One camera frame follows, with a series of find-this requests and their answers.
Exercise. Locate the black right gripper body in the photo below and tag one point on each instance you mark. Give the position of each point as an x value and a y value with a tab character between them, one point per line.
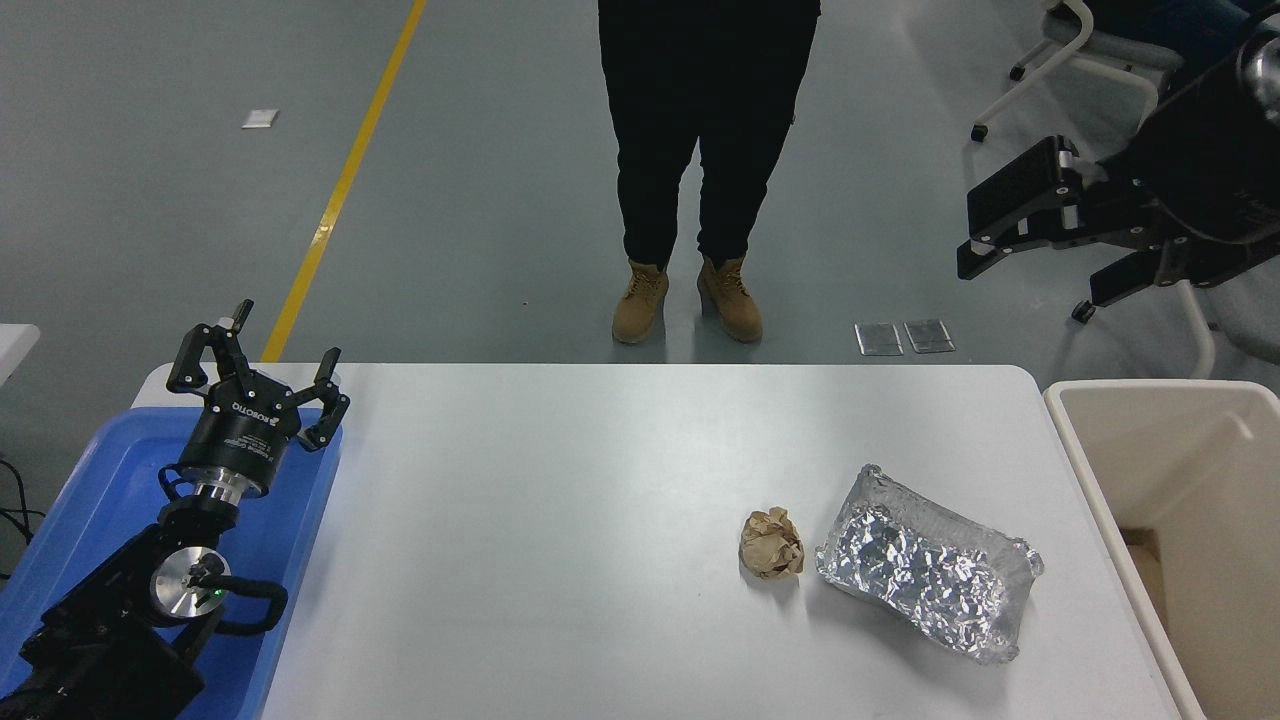
1210	160

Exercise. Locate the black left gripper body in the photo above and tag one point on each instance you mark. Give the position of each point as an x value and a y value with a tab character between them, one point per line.
245	435

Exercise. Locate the silver foil tray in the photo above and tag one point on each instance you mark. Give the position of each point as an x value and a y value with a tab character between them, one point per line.
925	570

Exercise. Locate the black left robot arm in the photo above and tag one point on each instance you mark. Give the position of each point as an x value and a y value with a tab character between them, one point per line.
100	625

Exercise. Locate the silver floor plate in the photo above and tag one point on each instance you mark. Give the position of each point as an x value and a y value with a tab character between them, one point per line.
929	336
879	339

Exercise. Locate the blue plastic tray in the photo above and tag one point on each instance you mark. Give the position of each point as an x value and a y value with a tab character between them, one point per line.
110	470

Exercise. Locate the large pale bin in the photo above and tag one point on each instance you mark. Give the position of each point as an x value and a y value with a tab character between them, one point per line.
1160	450

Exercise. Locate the brown cardboard piece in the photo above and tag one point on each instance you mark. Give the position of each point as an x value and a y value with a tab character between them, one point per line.
1145	570

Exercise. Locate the standing person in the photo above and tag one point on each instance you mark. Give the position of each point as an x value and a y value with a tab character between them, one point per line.
700	120

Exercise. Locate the crumpled tan paper ball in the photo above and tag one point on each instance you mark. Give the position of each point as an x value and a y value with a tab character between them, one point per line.
772	545

